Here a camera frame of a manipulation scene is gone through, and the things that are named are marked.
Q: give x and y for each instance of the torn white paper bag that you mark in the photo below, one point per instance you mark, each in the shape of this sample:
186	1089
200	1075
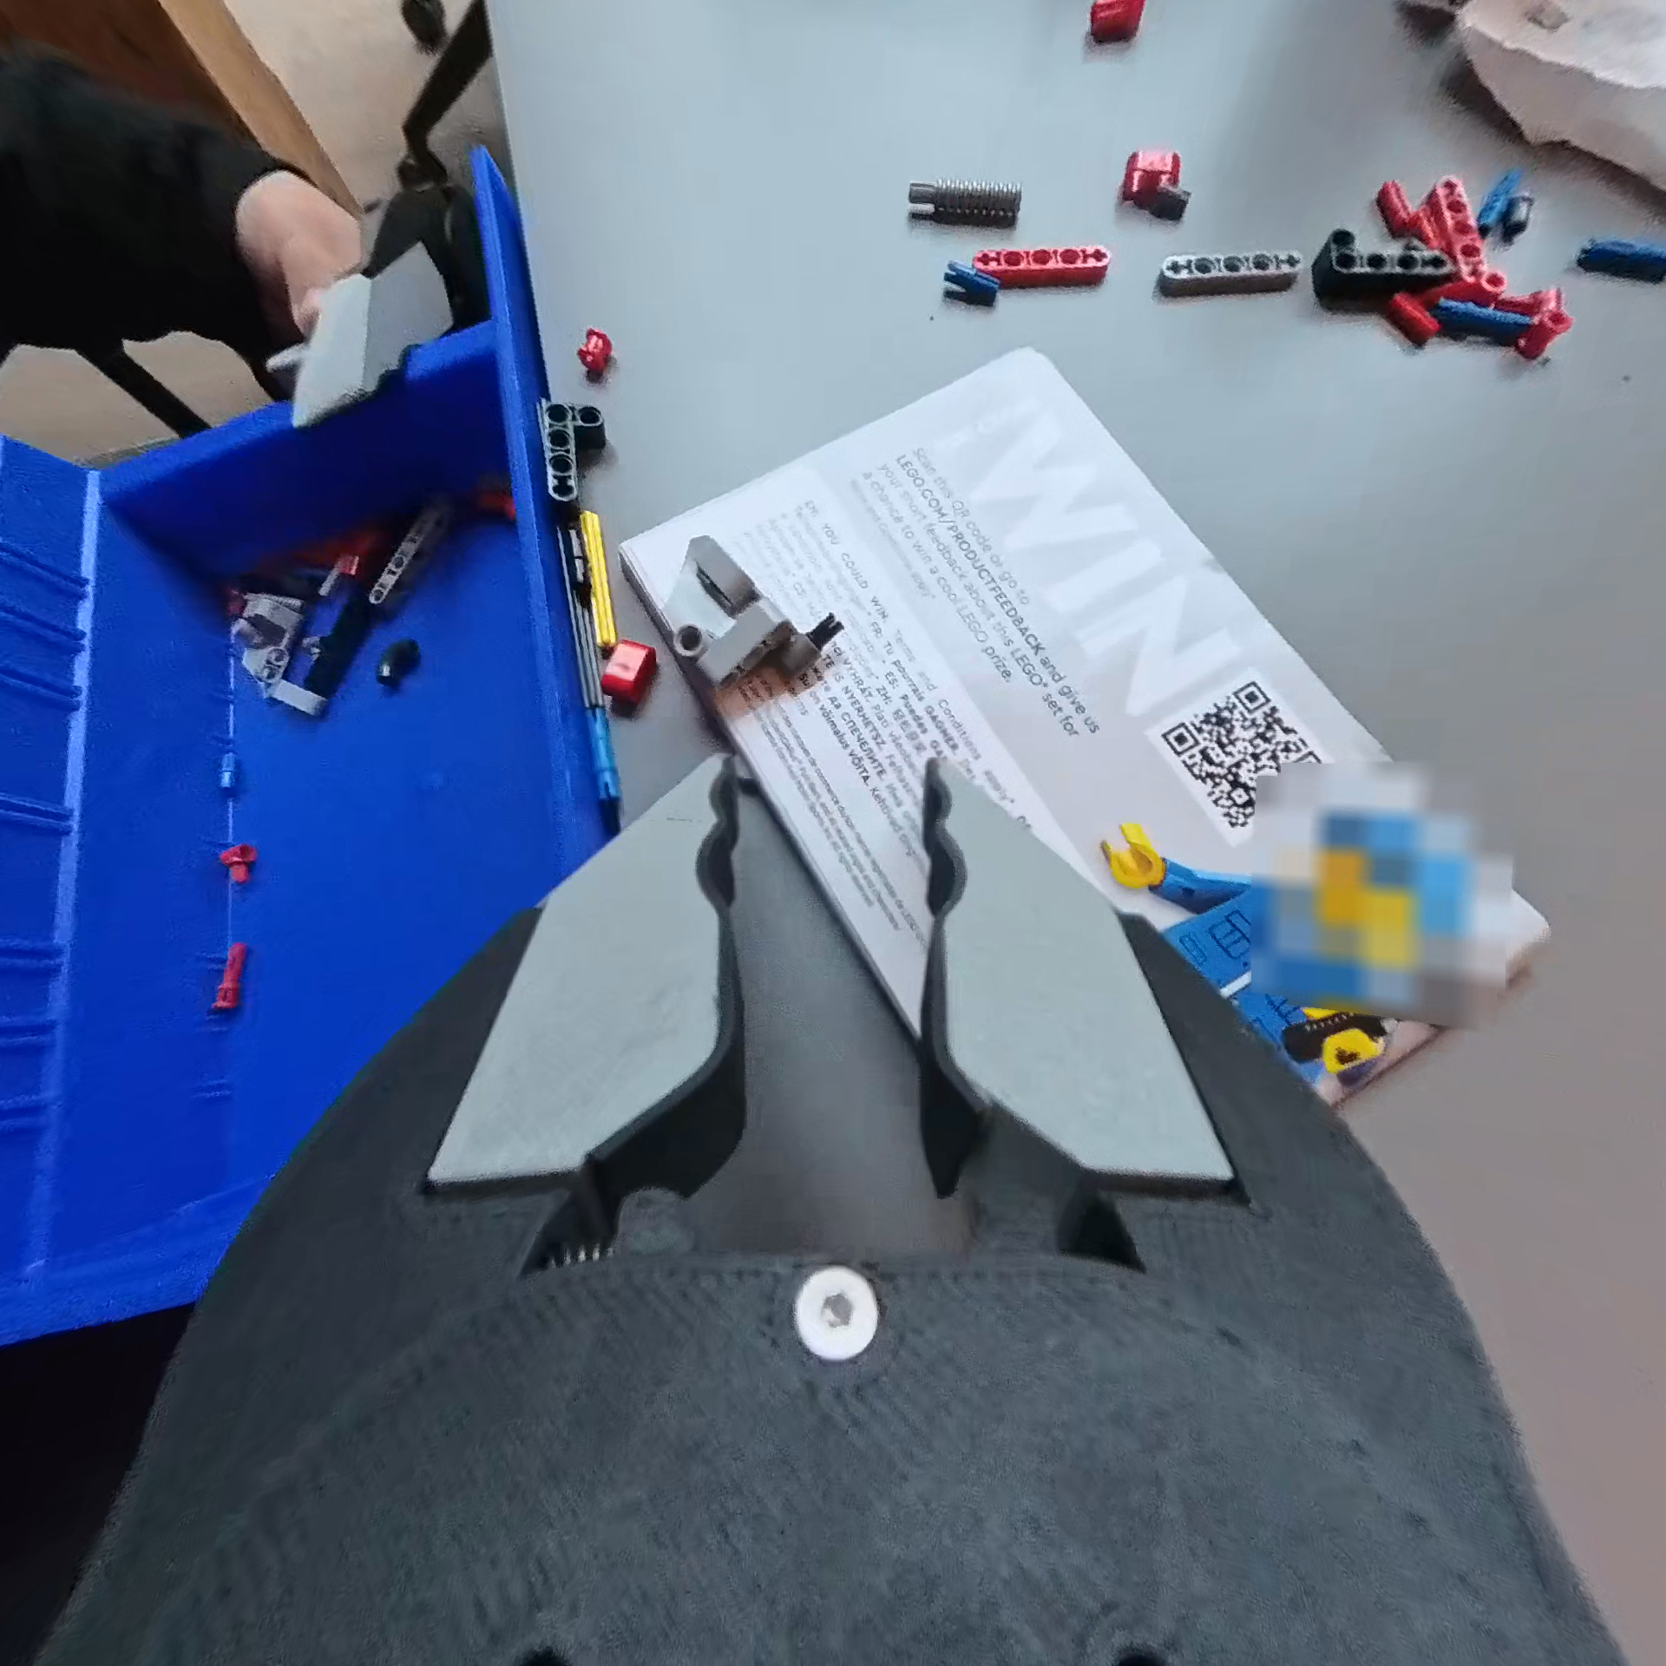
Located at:
1563	78

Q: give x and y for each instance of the blue plastic bin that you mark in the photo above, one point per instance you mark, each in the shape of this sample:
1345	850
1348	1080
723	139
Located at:
392	844

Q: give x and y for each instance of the blue lego pin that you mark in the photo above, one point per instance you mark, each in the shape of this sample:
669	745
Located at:
1621	258
970	281

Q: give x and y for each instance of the pile of red blue lego pieces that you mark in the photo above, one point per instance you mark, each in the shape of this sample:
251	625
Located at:
1473	299

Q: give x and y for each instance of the person's left hand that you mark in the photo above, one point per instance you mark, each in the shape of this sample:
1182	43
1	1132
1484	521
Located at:
293	242

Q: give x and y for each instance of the black lego axle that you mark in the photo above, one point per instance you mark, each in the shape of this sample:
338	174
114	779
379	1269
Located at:
579	625

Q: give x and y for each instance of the black office chair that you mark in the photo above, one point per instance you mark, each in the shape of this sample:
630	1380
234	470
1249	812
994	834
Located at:
448	78

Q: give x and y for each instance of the person's left forearm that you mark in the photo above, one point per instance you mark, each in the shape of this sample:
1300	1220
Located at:
118	183

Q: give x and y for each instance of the lego instruction booklet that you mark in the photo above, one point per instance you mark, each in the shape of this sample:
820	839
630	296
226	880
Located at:
1042	520

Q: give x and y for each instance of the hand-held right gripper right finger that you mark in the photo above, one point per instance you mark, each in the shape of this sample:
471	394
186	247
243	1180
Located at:
1080	1029

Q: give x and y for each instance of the red lego beam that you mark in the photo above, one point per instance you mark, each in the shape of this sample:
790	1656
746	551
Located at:
1039	265

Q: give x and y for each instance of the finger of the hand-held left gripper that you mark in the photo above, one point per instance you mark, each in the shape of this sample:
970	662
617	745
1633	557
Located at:
341	351

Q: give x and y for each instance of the small red lego piece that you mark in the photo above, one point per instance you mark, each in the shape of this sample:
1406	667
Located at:
596	351
237	859

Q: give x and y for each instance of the blue lego axle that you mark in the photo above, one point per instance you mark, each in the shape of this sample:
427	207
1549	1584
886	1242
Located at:
603	755

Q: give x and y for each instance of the small black lego piece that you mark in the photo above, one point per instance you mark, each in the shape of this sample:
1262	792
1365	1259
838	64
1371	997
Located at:
397	662

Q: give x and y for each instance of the black angled lego beam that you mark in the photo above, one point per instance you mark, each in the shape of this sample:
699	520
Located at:
1368	269
570	448

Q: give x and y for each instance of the red lego connector black pin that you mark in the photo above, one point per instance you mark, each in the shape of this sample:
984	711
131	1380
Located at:
1150	176

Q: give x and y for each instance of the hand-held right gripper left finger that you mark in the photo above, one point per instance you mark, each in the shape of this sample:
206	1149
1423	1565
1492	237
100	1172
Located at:
586	1029

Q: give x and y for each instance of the heap of mixed lego parts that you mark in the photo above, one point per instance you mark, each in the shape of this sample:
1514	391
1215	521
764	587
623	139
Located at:
328	599

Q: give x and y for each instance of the yellow lego axle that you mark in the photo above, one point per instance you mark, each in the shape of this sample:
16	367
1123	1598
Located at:
596	578

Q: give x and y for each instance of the grey lego beam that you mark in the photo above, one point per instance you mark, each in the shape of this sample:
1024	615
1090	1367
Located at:
1230	269

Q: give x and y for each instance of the dark grey lego spring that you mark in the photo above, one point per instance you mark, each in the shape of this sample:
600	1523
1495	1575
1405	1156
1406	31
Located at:
965	198

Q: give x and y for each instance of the grey lego assembly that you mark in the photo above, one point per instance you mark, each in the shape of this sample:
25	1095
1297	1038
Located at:
744	632

